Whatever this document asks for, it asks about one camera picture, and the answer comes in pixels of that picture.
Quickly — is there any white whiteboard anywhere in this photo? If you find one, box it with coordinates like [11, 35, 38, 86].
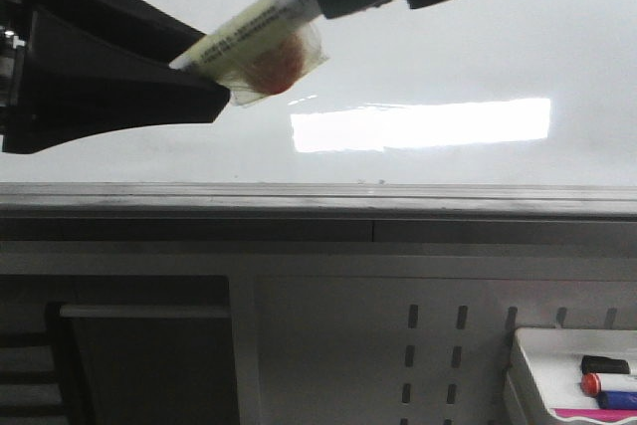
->
[1, 0, 636, 187]

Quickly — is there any pink object in tray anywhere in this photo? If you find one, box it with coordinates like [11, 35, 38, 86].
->
[552, 408, 636, 423]

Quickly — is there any grey whiteboard frame ledge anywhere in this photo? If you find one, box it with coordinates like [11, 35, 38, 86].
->
[1, 183, 636, 250]

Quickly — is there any black marker in tray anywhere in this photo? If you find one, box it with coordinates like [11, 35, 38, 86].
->
[580, 355, 631, 374]

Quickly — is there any blue-capped marker in tray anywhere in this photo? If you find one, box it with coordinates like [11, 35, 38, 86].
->
[596, 391, 637, 410]

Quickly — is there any dark shelf unit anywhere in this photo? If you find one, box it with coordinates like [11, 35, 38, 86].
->
[1, 276, 240, 424]

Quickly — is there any red-capped marker in tray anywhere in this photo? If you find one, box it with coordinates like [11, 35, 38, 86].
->
[580, 372, 637, 396]

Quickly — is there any white black-tipped whiteboard marker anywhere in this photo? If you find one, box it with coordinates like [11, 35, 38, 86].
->
[169, 0, 327, 106]

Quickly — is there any grey slotted pegboard panel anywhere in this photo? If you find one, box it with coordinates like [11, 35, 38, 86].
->
[233, 276, 636, 424]

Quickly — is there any white plastic marker tray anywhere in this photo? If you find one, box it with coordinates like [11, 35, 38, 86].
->
[504, 328, 636, 424]

